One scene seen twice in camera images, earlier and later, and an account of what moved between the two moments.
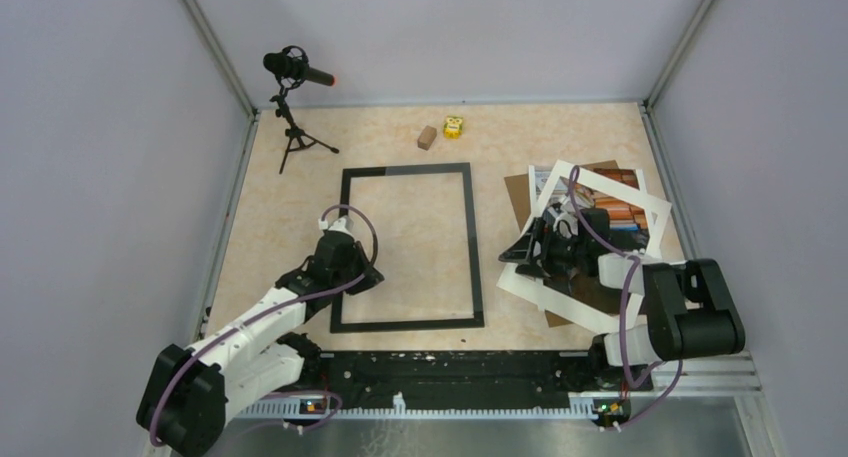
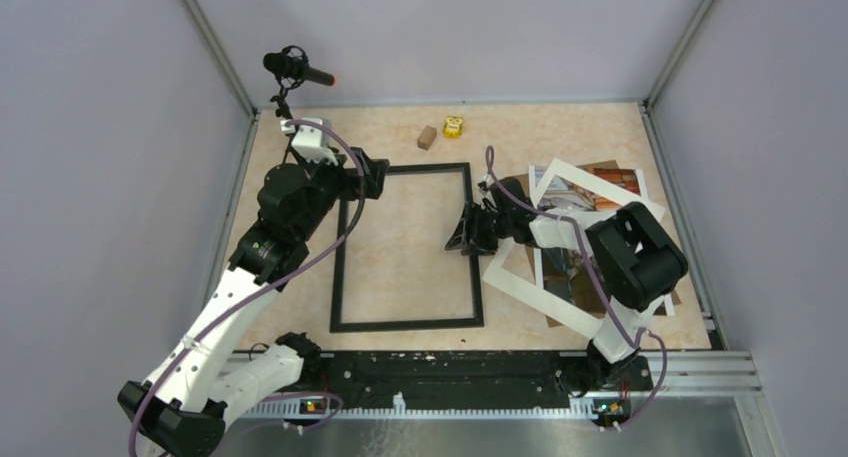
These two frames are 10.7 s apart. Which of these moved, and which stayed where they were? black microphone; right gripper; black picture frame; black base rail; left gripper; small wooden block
Moved: left gripper; right gripper
Stayed: small wooden block; black microphone; black picture frame; black base rail
